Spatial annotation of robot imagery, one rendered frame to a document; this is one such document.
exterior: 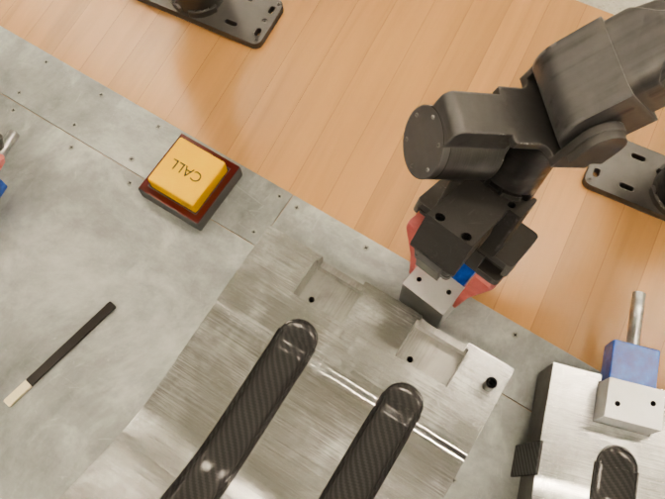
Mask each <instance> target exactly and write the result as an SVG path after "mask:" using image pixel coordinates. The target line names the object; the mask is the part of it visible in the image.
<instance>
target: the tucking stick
mask: <svg viewBox="0 0 665 499"><path fill-rule="evenodd" d="M115 309H116V306H115V305H114V304H113V303H112V302H111V301H110V302H108V303H107V304H106V305H105V306H104V307H103V308H102V309H101V310H100V311H99V312H98V313H97V314H96V315H95V316H93V317H92V318H91V319H90V320H89V321H88V322H87V323H86V324H85V325H84V326H83V327H82V328H81V329H80V330H78V331H77V332H76V333H75V334H74V335H73V336H72V337H71V338H70V339H69V340H68V341H67V342H66V343H65V344H63V345H62V346H61V347H60V348H59V349H58V350H57V351H56V352H55V353H54V354H53V355H52V356H51V357H49V358H48V359H47V360H46V361H45V362H44V363H43V364H42V365H41V366H40V367H39V368H38V369H37V370H36V371H34V372H33V373H32V374H31V375H30V376H29V377H28V378H27V379H26V380H25V381H24V382H23V383H21V384H20V385H19V386H18V387H17V388H16V389H15V390H14V391H13V392H12V393H11V394H10V395H9V396H8V397H6V398H5V399H4V402H5V403H6V404H7V406H8V407H12V406H13V405H14V404H15V403H16V402H17V401H18V400H19V399H20V398H21V397H22V396H23V395H24V394H25V393H26V392H27V391H29V390H30V389H31V388H32V387H33V386H34V385H35V384H36V383H37V382H38V381H39V380H40V379H41V378H42V377H43V376H44V375H45V374H47V373H48V372H49V371H50V370H51V369H52V368H53V367H54V366H55V365H56V364H57V363H58V362H59V361H60V360H61V359H63V358H64V357H65V356H66V355H67V354H68V353H69V352H70V351H71V350H72V349H73V348H74V347H75V346H76V345H77V344H79V343H80V342H81V341H82V340H83V339H84V338H85V337H86V336H87V335H88V334H89V333H90V332H91V331H92V330H93V329H95V328H96V327H97V326H98V325H99V324H100V323H101V322H102V321H103V320H104V319H105V318H106V317H107V316H108V315H109V314H111V313H112V312H113V311H114V310H115Z"/></svg>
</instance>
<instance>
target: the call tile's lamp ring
mask: <svg viewBox="0 0 665 499"><path fill-rule="evenodd" d="M180 138H183V139H184V140H186V141H188V142H190V143H191V144H193V145H195V146H197V147H198V148H200V149H202V150H204V151H206V152H208V153H209V154H211V155H213V156H215V157H216V158H218V159H220V160H221V161H223V162H224V163H225V164H226V166H227V167H228V168H230V169H231V170H230V171H229V172H228V174H227V175H226V176H225V178H224V179H223V180H222V182H221V183H220V184H219V185H218V187H217V188H216V189H215V191H214V192H213V193H212V195H211V196H210V197H209V199H208V200H207V201H206V203H205V204H204V205H203V207H202V208H201V209H200V211H199V212H198V213H197V215H194V214H193V213H191V212H189V211H188V210H186V209H185V208H183V207H181V206H180V205H178V204H176V203H175V202H173V201H171V200H170V199H168V198H166V197H165V196H163V195H161V194H160V193H158V192H156V191H155V190H153V189H151V188H150V187H148V185H149V181H148V178H149V176H150V175H151V174H152V173H153V171H154V170H155V169H156V167H155V168H154V169H153V170H152V172H151V173H150V174H149V175H148V177H147V178H146V179H145V180H144V182H143V183H142V185H141V186H140V187H139V189H140V190H142V191H144V192H145V193H147V194H149V195H150V196H152V197H154V198H155V199H157V200H159V201H160V202H162V203H164V204H165V205H167V206H168V207H170V208H172V209H173V210H175V211H177V212H178V213H180V214H182V215H183V216H185V217H187V218H188V219H190V220H192V221H193V222H195V223H197V224H198V223H199V222H200V220H201V219H202V218H203V216H204V215H205V214H206V212H207V211H208V210H209V208H210V207H211V206H212V204H213V203H214V202H215V200H216V199H217V198H218V196H219V195H220V194H221V192H222V191H223V190H224V188H225V187H226V186H227V184H228V183H229V182H230V180H231V179H232V178H233V176H234V175H235V173H236V172H237V171H238V169H239V166H237V165H235V164H234V163H232V162H230V161H229V160H227V159H225V158H223V157H222V156H220V155H218V154H216V153H215V152H213V151H211V150H209V149H207V148H205V147H204V146H202V145H200V144H198V143H197V142H195V141H193V140H191V139H190V138H188V137H186V136H185V135H183V134H181V135H180V136H179V137H178V139H177V140H176V141H175V143H176V142H177V141H178V140H179V139H180ZM175 143H174V144H173V145H172V146H171V148H170V149H169V150H168V151H167V153H166V154H165V155H164V156H163V158H162V159H161V160H160V161H162V160H163V159H164V157H165V156H166V155H167V154H168V152H169V151H170V150H171V149H172V147H173V146H174V145H175ZM159 164H160V162H159V163H158V164H157V165H156V166H158V165H159Z"/></svg>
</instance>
